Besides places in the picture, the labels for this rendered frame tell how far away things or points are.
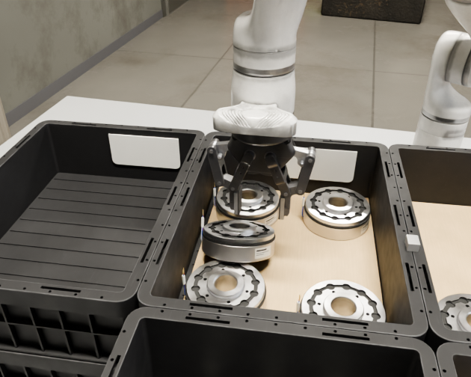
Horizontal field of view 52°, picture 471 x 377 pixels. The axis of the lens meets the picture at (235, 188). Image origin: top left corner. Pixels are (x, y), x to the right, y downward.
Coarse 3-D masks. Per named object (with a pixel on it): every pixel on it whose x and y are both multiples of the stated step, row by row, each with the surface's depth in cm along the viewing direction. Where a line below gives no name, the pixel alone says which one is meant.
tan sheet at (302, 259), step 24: (216, 216) 80; (288, 216) 80; (288, 240) 75; (312, 240) 75; (336, 240) 75; (360, 240) 75; (264, 264) 70; (288, 264) 70; (312, 264) 70; (336, 264) 70; (360, 264) 70; (288, 288) 66
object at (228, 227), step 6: (228, 222) 70; (234, 222) 71; (240, 222) 71; (246, 222) 71; (222, 228) 69; (228, 228) 68; (234, 228) 68; (240, 228) 68; (246, 228) 68; (252, 228) 68
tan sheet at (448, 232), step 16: (416, 208) 82; (432, 208) 82; (448, 208) 82; (464, 208) 82; (432, 224) 78; (448, 224) 78; (464, 224) 78; (432, 240) 75; (448, 240) 75; (464, 240) 75; (432, 256) 72; (448, 256) 72; (464, 256) 72; (432, 272) 69; (448, 272) 69; (464, 272) 69; (448, 288) 66; (464, 288) 66
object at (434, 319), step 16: (400, 144) 79; (400, 160) 75; (400, 192) 68; (416, 224) 62; (416, 256) 57; (416, 272) 55; (432, 288) 52; (432, 304) 50; (432, 320) 49; (432, 336) 48; (448, 336) 47; (464, 336) 47
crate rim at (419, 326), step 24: (312, 144) 80; (336, 144) 80; (360, 144) 79; (192, 168) 73; (384, 168) 73; (192, 192) 69; (168, 240) 59; (408, 264) 56; (144, 288) 52; (408, 288) 52; (216, 312) 50; (240, 312) 50; (264, 312) 50; (288, 312) 50; (408, 336) 47
